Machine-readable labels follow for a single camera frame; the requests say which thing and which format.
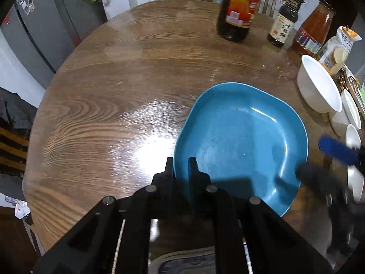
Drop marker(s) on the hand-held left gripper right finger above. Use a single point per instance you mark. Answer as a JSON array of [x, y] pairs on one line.
[[193, 174]]

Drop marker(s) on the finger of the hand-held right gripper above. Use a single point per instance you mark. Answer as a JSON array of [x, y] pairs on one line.
[[338, 150], [315, 176]]

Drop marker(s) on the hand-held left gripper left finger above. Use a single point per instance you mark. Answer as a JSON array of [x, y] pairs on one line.
[[170, 174]]

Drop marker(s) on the small white bowl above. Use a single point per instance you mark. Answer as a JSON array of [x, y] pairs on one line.
[[356, 181], [353, 138], [348, 108]]

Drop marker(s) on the blue plate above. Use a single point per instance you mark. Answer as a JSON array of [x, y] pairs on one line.
[[242, 142]]

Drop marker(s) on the large white bowl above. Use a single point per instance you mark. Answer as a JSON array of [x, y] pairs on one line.
[[316, 85]]

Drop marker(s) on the woven basket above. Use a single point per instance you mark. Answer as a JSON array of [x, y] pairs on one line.
[[349, 84]]

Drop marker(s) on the orange sauce jar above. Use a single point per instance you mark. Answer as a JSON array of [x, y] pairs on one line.
[[312, 31]]

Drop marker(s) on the small dark sauce bottle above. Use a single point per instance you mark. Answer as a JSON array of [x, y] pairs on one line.
[[283, 24]]

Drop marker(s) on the crumpled paper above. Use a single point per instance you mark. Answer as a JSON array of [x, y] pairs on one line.
[[22, 209]]

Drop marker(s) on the wooden side chair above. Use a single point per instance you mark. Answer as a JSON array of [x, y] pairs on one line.
[[12, 151]]

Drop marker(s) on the dark cloth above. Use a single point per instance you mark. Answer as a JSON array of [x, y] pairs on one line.
[[14, 108]]

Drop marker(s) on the large soy sauce bottle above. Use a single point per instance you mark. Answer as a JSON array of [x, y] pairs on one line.
[[238, 8]]

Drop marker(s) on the grey refrigerator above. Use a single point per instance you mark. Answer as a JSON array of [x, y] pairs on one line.
[[42, 25]]

